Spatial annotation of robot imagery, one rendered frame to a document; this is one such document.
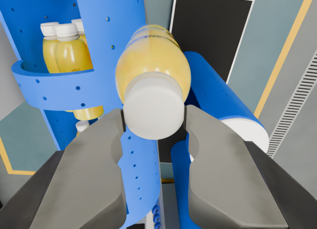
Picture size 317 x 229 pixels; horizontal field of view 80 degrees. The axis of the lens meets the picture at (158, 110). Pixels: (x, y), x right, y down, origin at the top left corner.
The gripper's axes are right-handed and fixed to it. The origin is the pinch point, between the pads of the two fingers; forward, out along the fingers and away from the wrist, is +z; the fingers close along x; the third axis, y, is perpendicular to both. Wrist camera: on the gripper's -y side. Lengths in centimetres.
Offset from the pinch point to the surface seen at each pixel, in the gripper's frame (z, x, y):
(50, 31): 30.9, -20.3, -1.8
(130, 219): 21, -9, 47
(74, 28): 27.4, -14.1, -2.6
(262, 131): 40, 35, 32
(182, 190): 79, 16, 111
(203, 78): 75, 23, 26
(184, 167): 97, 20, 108
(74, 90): 19.4, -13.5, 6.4
